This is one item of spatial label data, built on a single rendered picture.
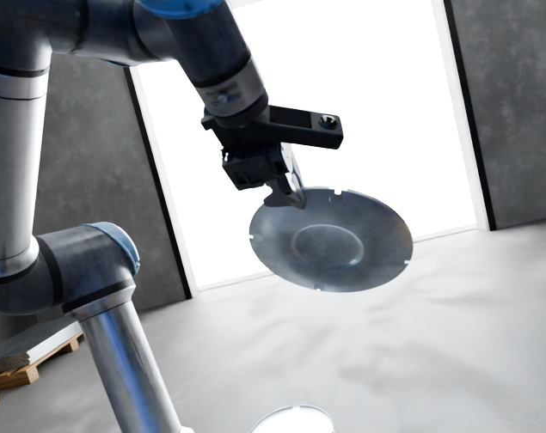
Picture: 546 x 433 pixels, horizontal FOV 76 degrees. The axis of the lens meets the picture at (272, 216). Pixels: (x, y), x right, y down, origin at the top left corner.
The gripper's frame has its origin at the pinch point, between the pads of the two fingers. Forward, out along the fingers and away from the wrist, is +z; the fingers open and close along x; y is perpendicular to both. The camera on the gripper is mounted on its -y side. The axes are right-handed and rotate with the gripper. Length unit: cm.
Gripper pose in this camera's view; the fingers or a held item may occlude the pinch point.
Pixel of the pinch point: (304, 199)
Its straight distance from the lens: 55.9
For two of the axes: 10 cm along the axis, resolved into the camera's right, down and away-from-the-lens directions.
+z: 3.6, 5.9, 7.3
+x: -0.2, 7.8, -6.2
